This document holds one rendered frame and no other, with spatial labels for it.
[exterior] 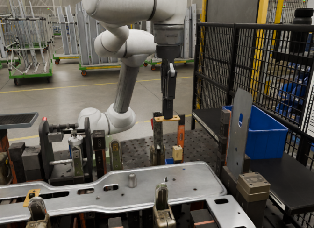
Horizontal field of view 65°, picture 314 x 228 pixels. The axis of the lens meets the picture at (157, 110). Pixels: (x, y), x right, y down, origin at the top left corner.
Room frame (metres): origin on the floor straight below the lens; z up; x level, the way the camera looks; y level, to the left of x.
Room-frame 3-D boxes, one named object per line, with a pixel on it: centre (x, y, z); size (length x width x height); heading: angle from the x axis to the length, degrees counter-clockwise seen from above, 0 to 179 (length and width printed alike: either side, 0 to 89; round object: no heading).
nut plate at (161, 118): (0.77, -0.04, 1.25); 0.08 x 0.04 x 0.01; 102
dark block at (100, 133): (0.94, 0.25, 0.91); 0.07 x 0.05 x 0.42; 12
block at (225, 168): (0.81, -0.29, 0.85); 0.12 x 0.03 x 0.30; 12
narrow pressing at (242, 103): (0.81, -0.29, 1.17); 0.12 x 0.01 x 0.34; 12
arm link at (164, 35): (0.77, -0.03, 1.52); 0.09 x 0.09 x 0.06
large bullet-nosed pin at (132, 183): (0.75, 0.09, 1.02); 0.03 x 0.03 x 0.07
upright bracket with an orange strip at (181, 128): (0.95, -0.10, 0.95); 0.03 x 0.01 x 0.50; 102
